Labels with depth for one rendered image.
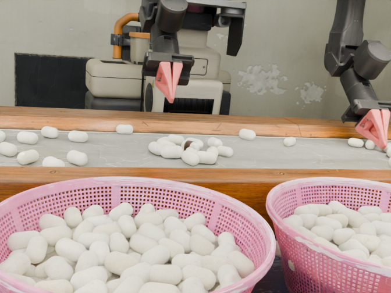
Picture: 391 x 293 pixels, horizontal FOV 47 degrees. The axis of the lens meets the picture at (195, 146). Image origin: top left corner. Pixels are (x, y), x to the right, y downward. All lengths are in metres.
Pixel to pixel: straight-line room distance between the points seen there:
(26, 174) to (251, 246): 0.28
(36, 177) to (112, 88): 1.12
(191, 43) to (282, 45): 1.77
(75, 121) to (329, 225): 0.55
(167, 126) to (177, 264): 0.53
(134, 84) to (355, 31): 0.85
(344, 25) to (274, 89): 2.12
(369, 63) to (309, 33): 2.27
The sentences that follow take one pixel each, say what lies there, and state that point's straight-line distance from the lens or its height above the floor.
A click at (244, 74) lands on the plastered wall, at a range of 3.07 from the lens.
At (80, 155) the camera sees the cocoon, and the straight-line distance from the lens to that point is 0.68.
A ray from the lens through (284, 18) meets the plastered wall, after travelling 3.18.
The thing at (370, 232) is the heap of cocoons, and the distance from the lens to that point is 0.56.
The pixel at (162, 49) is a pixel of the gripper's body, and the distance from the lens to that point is 0.95.
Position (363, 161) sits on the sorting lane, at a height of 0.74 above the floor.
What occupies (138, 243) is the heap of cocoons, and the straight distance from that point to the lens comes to 0.46.
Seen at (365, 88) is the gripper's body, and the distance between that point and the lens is 1.05.
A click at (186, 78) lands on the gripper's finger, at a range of 0.96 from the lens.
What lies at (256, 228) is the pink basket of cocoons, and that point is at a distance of 0.47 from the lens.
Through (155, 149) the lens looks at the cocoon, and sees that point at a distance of 0.76.
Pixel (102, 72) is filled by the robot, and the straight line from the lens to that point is 1.64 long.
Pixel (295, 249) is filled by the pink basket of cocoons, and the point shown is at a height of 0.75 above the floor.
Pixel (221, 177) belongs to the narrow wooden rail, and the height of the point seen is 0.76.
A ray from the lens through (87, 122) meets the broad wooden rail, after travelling 0.92.
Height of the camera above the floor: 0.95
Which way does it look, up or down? 14 degrees down
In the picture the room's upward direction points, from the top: 5 degrees clockwise
